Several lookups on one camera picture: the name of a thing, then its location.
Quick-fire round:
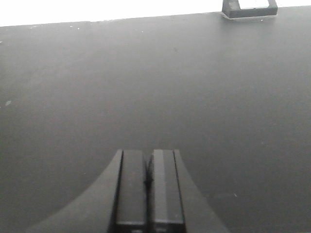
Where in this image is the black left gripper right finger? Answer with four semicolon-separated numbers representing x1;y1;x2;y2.
149;149;229;233

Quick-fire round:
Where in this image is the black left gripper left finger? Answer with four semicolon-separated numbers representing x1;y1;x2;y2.
27;150;147;233

